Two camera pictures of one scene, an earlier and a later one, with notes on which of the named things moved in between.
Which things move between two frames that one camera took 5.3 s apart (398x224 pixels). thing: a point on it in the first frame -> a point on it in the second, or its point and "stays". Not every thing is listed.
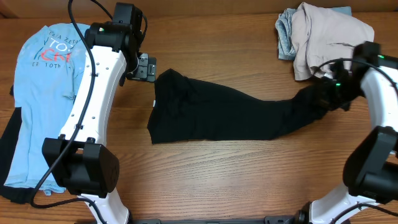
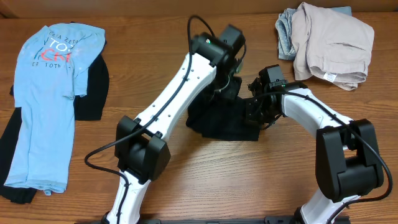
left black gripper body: (145, 69) -> (232, 86)
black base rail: (265, 219) stays
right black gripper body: (339, 93) -> (262, 113)
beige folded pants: (319, 36) stays
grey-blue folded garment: (283, 27) stays
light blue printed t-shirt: (47, 71) stays
